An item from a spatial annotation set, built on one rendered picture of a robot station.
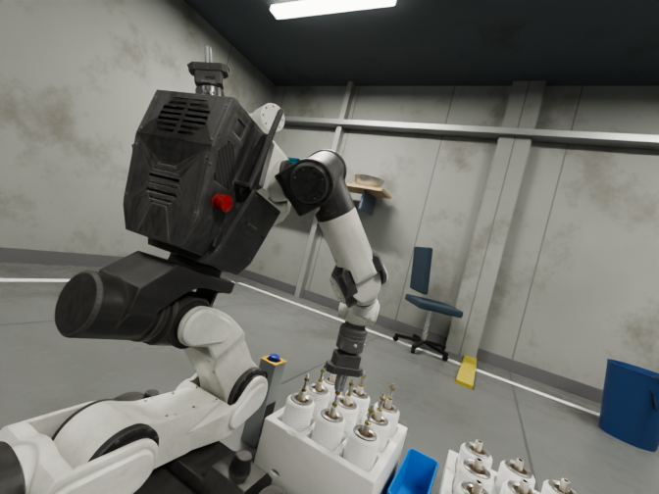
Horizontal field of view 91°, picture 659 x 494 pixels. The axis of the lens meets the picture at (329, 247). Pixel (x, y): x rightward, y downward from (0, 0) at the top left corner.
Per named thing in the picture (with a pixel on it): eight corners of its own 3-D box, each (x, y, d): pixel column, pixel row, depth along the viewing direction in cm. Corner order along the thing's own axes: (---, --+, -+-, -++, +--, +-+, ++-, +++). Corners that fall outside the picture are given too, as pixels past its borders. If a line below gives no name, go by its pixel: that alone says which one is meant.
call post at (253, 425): (254, 449, 117) (275, 366, 117) (239, 439, 120) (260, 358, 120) (266, 441, 123) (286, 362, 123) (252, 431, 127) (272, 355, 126)
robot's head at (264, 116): (253, 129, 75) (266, 97, 77) (234, 137, 83) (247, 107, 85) (276, 145, 79) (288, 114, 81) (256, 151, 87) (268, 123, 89)
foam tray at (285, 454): (358, 546, 89) (374, 483, 89) (251, 469, 107) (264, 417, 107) (396, 472, 124) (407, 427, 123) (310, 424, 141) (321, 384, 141)
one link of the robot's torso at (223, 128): (195, 269, 51) (276, 76, 57) (65, 221, 63) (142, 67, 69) (279, 294, 78) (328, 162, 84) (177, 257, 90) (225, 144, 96)
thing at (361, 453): (352, 508, 92) (368, 447, 92) (329, 484, 99) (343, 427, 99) (372, 495, 99) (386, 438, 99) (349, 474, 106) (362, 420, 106)
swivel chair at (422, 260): (446, 351, 338) (470, 259, 337) (452, 367, 286) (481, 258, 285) (392, 333, 353) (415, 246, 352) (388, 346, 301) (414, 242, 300)
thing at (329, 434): (326, 459, 111) (338, 407, 111) (337, 480, 102) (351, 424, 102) (299, 460, 107) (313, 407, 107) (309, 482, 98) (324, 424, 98)
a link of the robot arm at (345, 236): (400, 289, 77) (368, 203, 70) (352, 316, 75) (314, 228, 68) (379, 276, 88) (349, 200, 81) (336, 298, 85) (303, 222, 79)
